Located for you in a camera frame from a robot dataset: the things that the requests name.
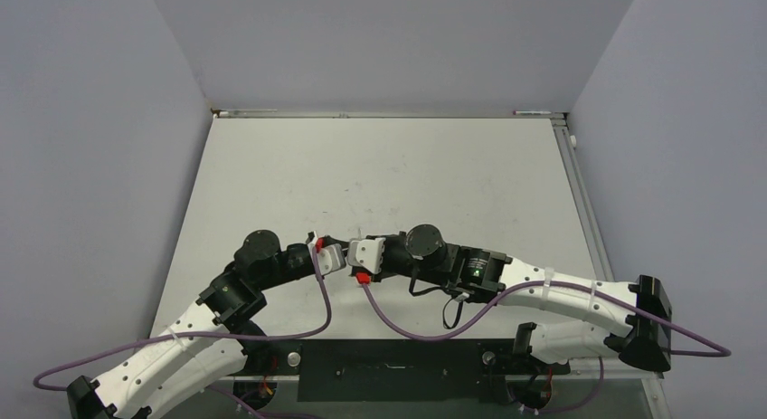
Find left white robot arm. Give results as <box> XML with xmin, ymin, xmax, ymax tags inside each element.
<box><xmin>66</xmin><ymin>230</ymin><xmax>349</xmax><ymax>418</ymax></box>

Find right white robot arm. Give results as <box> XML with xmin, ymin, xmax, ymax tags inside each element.
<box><xmin>346</xmin><ymin>224</ymin><xmax>672</xmax><ymax>373</ymax></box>

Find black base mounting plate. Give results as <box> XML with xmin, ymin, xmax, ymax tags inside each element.
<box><xmin>239</xmin><ymin>338</ymin><xmax>545</xmax><ymax>402</ymax></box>

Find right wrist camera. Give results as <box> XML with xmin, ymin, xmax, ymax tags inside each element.
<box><xmin>346</xmin><ymin>237</ymin><xmax>385</xmax><ymax>274</ymax></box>

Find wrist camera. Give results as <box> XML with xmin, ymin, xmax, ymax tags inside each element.
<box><xmin>346</xmin><ymin>237</ymin><xmax>385</xmax><ymax>274</ymax></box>
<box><xmin>307</xmin><ymin>231</ymin><xmax>348</xmax><ymax>278</ymax></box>

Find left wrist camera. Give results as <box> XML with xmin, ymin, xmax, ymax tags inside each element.
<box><xmin>307</xmin><ymin>231</ymin><xmax>348</xmax><ymax>278</ymax></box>

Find aluminium rail back edge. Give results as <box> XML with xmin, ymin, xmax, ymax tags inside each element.
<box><xmin>212</xmin><ymin>110</ymin><xmax>566</xmax><ymax>119</ymax></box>

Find aluminium rail edge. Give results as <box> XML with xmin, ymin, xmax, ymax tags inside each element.
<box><xmin>212</xmin><ymin>110</ymin><xmax>566</xmax><ymax>119</ymax></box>
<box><xmin>551</xmin><ymin>114</ymin><xmax>615</xmax><ymax>281</ymax></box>

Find aluminium rail right edge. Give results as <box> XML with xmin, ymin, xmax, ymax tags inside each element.
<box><xmin>551</xmin><ymin>114</ymin><xmax>615</xmax><ymax>281</ymax></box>

